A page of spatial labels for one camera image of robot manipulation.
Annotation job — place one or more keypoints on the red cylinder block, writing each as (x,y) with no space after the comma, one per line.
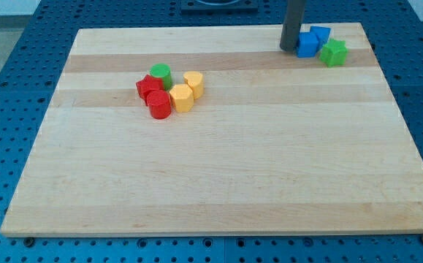
(159,104)

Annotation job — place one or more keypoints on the yellow heart block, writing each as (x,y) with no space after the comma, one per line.
(195,80)

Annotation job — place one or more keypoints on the yellow hexagon block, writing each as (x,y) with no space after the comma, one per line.
(182,98)

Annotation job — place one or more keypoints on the wooden board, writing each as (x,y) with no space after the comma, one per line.
(276,145)

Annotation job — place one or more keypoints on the red star block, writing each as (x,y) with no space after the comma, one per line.
(147,85)

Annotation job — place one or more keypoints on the blue cube block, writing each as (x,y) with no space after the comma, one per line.
(307,45)

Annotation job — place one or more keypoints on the green cylinder block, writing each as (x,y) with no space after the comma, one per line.
(162,71)

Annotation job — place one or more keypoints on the blue block behind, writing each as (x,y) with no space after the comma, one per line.
(322,34)

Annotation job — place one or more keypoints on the green star block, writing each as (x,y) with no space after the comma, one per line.
(334,53)

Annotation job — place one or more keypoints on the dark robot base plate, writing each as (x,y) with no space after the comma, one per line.
(193,6)

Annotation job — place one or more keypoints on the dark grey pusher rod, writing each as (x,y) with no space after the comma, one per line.
(295,10)

